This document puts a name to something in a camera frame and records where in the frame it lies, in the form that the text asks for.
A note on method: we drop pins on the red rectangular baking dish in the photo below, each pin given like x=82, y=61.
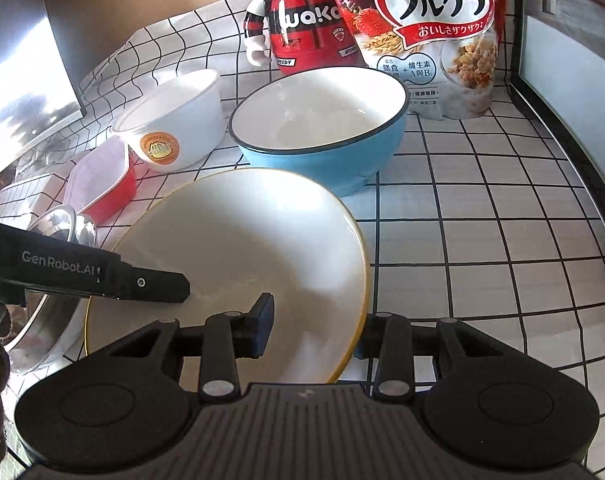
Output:
x=110, y=187

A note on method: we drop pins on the red robot figurine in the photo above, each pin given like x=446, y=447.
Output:
x=307, y=25

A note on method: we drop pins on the white bowl with round sticker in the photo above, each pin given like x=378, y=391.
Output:
x=182, y=110

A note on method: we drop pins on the stainless steel bowl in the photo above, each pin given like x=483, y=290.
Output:
x=57, y=222

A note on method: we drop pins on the red cereal bag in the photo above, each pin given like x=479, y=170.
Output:
x=432, y=35

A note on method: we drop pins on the blue bowl with white inside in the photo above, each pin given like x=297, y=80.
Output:
x=332, y=160

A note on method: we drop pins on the white plate with yellow rim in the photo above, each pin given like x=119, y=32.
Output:
x=232, y=240

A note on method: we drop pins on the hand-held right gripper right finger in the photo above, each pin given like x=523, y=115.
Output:
x=393, y=350

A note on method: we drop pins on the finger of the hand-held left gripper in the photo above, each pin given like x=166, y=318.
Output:
x=147, y=282

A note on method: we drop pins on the black computer monitor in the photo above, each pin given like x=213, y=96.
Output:
x=22, y=60

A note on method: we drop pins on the black framed panel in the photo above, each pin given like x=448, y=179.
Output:
x=567, y=60

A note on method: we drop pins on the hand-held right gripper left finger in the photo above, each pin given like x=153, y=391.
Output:
x=261, y=327

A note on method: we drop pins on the white black-grid tablecloth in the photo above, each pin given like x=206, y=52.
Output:
x=482, y=210

